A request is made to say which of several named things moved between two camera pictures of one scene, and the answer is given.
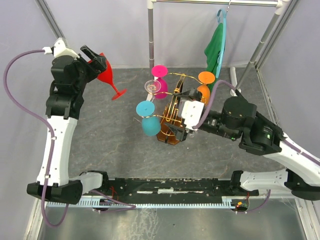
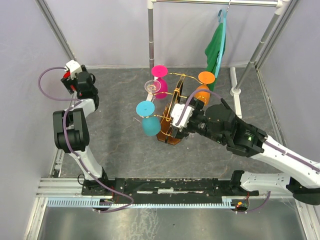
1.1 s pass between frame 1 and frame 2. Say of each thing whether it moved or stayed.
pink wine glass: stayed
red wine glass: moved
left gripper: moved
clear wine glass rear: stayed
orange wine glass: stayed
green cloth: stayed
